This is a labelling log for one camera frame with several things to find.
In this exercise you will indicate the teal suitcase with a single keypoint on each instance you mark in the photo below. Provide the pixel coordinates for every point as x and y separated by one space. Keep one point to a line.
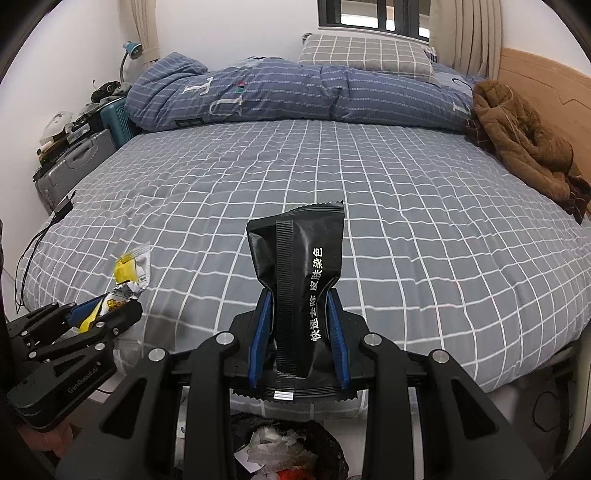
115 122

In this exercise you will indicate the blue desk lamp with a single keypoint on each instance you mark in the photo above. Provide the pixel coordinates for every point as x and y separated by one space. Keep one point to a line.
134 50

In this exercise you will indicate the grey suitcase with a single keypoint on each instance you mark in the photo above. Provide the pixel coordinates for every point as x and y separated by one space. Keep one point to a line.
78 161

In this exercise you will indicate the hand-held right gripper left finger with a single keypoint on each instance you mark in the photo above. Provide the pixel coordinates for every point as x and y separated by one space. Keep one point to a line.
258 341

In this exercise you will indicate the blue striped duvet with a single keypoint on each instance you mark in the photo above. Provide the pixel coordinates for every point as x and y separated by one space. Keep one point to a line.
300 92

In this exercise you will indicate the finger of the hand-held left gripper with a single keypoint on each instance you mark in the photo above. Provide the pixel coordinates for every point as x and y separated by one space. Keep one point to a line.
115 327
85 310

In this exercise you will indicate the silver yellow snack wrapper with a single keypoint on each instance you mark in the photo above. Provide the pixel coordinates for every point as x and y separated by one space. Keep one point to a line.
115 302

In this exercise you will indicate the white rounded object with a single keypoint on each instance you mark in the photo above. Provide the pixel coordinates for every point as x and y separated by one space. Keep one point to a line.
57 122

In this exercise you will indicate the brown fleece jacket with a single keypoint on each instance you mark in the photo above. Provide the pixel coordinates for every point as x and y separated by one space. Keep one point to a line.
517 134

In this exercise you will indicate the wide beige curtain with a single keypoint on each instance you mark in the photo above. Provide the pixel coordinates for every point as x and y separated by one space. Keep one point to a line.
466 32

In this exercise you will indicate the dark framed window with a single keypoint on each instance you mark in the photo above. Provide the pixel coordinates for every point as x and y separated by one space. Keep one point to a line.
369 14

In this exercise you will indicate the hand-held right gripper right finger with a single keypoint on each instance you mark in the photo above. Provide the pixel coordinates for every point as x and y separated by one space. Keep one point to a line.
337 341

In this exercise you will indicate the narrow beige curtain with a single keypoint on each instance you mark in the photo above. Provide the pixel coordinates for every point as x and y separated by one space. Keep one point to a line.
145 27

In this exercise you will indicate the black-lined trash bin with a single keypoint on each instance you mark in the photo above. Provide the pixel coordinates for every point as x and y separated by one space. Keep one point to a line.
323 443

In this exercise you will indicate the small black gadget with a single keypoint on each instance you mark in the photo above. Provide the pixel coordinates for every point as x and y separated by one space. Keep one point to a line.
108 88

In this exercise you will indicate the wooden headboard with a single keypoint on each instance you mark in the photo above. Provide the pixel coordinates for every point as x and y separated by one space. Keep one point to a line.
554 78

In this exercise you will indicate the black foil pouch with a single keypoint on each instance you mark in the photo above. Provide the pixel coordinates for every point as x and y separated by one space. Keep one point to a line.
300 258

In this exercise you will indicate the grey checked pillow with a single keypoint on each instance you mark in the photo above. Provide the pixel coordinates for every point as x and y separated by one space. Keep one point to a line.
364 53

